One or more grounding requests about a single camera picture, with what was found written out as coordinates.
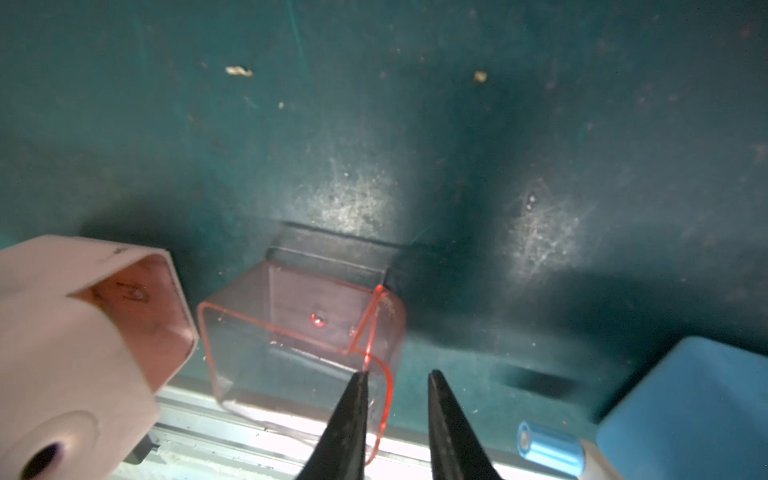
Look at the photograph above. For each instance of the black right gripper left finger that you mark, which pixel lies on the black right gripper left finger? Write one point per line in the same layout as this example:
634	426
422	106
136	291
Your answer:
341	450

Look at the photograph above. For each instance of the pink sharpener front row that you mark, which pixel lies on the pink sharpener front row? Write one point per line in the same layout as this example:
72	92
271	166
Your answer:
91	331

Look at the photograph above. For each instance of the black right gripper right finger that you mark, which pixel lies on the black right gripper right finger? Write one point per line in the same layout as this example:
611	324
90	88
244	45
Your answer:
455	451

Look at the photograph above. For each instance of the blue sharpener front row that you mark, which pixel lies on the blue sharpener front row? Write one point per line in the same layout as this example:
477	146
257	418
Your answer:
700	413

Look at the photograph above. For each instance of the red tray front row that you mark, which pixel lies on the red tray front row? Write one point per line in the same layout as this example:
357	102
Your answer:
282	343

